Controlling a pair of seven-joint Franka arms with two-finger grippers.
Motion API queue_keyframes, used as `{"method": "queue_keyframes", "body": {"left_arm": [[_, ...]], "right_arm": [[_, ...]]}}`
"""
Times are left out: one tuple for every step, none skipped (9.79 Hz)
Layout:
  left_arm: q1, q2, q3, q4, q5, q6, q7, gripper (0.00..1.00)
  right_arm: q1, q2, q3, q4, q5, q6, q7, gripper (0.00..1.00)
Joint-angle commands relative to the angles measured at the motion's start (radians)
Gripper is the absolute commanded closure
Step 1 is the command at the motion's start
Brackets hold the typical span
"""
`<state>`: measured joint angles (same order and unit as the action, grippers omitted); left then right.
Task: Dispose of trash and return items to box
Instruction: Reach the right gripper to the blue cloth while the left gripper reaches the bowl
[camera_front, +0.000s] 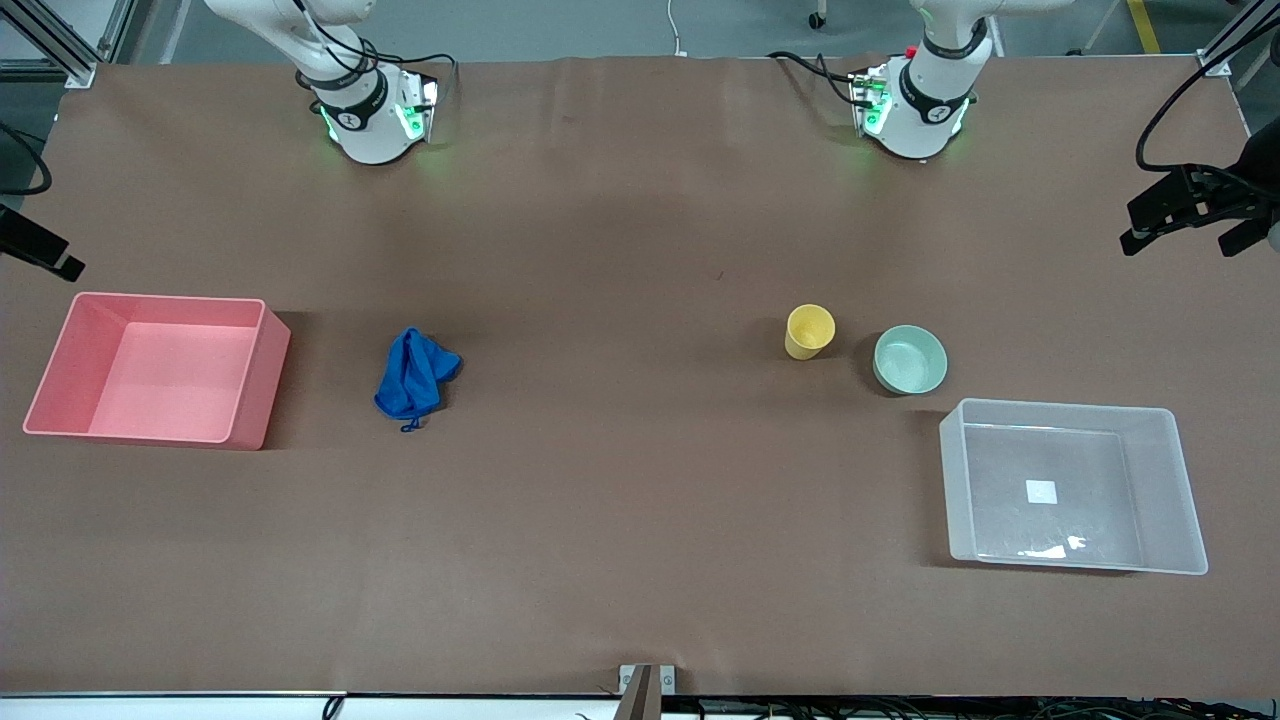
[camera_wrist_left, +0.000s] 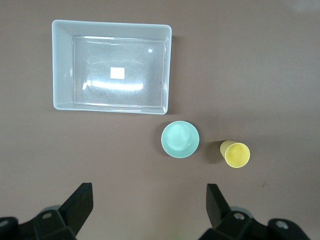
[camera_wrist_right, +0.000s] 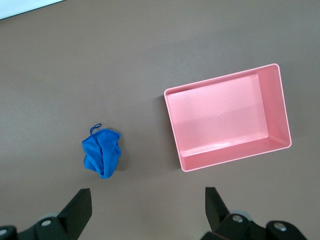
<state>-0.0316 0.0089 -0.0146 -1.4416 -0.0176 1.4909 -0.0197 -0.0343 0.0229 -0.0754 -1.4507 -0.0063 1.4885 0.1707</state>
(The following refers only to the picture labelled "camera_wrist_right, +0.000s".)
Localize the brown table cover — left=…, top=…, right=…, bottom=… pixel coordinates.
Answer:
left=0, top=0, right=320, bottom=240

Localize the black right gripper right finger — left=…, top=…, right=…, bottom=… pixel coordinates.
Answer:
left=201, top=186, right=307, bottom=240

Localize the blue cloth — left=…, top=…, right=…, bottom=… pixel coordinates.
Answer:
left=81, top=122, right=122, bottom=180

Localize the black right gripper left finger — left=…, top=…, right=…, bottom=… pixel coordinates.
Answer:
left=0, top=187, right=93, bottom=240

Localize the pink plastic box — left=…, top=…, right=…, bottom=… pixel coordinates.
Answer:
left=163, top=63, right=293, bottom=173

